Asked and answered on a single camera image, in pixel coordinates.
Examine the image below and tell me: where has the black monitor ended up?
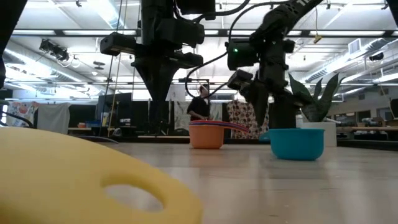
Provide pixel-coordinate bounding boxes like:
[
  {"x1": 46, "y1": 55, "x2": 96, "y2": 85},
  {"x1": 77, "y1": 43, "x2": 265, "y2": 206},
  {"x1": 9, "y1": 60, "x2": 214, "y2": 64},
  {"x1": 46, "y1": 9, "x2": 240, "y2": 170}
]
[{"x1": 97, "y1": 92, "x2": 133, "y2": 128}]

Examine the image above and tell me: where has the orange measuring cup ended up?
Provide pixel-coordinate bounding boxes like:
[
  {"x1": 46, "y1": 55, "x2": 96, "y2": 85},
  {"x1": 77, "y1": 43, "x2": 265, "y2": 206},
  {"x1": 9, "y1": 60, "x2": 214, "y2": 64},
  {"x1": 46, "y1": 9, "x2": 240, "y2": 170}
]
[{"x1": 188, "y1": 123, "x2": 225, "y2": 149}]

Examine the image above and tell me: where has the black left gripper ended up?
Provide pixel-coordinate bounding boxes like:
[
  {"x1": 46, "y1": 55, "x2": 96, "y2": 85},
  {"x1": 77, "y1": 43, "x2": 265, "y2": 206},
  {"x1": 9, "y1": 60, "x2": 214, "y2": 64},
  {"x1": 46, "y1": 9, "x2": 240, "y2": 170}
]
[{"x1": 99, "y1": 30, "x2": 182, "y2": 135}]

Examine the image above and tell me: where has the red measuring cup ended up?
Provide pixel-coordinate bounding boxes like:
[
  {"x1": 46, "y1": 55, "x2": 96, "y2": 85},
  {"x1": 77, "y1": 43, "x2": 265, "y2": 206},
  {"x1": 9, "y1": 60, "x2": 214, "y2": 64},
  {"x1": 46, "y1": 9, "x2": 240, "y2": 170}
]
[{"x1": 189, "y1": 119, "x2": 249, "y2": 133}]

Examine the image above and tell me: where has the black partition panel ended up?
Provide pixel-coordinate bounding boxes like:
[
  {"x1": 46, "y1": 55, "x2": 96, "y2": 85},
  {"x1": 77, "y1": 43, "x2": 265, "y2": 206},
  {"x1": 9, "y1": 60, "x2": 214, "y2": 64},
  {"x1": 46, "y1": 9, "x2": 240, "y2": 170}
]
[{"x1": 268, "y1": 102, "x2": 297, "y2": 130}]

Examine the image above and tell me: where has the leaf print cloth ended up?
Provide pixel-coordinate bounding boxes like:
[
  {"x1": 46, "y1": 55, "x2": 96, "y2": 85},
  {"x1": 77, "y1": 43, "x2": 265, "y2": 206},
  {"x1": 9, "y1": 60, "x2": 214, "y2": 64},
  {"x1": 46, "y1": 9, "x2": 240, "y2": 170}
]
[{"x1": 173, "y1": 101, "x2": 223, "y2": 131}]

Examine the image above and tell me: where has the black overhead rig beam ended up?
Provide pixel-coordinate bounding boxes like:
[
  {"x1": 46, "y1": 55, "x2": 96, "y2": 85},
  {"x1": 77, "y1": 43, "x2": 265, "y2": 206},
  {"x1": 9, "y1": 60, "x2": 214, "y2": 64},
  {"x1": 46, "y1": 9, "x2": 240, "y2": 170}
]
[{"x1": 12, "y1": 28, "x2": 398, "y2": 39}]

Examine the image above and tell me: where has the black table frame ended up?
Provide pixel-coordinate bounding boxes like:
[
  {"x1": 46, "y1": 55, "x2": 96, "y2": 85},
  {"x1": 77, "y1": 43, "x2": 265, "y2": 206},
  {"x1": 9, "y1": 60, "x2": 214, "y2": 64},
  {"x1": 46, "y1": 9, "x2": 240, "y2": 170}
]
[{"x1": 102, "y1": 135, "x2": 398, "y2": 152}]

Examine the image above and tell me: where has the plain white cloth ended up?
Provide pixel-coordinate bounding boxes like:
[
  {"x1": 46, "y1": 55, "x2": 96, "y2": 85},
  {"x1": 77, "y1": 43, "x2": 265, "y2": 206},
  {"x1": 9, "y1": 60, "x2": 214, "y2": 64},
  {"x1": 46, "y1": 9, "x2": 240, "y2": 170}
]
[{"x1": 36, "y1": 102, "x2": 71, "y2": 134}]

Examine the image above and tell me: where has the person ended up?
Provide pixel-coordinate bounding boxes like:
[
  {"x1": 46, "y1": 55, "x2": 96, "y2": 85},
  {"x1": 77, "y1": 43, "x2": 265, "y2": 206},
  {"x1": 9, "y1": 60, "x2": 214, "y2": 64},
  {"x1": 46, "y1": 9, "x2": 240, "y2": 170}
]
[{"x1": 186, "y1": 83, "x2": 212, "y2": 122}]

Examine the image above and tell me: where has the snake plant in white pot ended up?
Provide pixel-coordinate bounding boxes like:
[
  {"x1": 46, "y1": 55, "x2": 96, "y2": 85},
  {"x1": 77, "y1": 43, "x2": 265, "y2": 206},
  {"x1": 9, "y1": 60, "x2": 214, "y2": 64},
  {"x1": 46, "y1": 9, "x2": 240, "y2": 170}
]
[{"x1": 287, "y1": 73, "x2": 346, "y2": 147}]

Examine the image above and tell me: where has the brown dotted cloth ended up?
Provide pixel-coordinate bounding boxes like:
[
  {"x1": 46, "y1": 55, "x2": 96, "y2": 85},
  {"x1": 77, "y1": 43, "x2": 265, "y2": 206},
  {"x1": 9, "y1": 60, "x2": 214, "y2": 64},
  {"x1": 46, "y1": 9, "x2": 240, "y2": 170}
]
[{"x1": 226, "y1": 100, "x2": 271, "y2": 140}]

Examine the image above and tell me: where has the black metal stand frame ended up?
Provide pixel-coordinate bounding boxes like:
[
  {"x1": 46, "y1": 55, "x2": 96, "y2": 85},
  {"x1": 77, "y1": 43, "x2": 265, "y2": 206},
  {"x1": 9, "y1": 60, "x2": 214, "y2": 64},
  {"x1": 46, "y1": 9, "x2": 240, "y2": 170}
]
[{"x1": 178, "y1": 77, "x2": 211, "y2": 138}]

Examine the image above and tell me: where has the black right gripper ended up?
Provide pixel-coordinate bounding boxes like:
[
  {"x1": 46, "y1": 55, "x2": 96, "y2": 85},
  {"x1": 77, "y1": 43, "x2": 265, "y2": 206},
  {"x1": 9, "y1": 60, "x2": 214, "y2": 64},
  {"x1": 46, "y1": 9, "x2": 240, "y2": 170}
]
[{"x1": 244, "y1": 38, "x2": 302, "y2": 128}]

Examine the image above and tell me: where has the dark blue measuring cup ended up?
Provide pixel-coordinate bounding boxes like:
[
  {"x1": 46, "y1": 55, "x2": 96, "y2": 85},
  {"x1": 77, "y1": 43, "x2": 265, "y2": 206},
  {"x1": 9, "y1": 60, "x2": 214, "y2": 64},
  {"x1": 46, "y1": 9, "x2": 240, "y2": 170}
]
[{"x1": 73, "y1": 134, "x2": 120, "y2": 145}]

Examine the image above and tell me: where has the teal measuring cup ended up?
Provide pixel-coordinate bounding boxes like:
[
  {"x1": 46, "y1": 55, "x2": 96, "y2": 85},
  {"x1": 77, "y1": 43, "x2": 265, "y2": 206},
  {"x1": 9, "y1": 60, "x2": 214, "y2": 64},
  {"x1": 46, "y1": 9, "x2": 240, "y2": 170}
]
[{"x1": 258, "y1": 128, "x2": 326, "y2": 162}]

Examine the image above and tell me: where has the colourful print cloth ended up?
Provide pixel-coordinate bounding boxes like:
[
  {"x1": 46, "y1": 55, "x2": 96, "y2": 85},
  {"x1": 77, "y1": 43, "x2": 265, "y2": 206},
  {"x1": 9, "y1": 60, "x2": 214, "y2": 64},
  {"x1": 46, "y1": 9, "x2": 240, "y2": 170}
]
[{"x1": 6, "y1": 101, "x2": 40, "y2": 127}]

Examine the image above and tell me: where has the yellow measuring cup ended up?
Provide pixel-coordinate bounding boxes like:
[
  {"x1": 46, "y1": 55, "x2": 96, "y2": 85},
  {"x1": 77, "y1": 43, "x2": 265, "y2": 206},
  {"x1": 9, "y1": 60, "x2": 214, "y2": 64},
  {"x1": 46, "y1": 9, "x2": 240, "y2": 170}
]
[{"x1": 0, "y1": 126, "x2": 203, "y2": 224}]

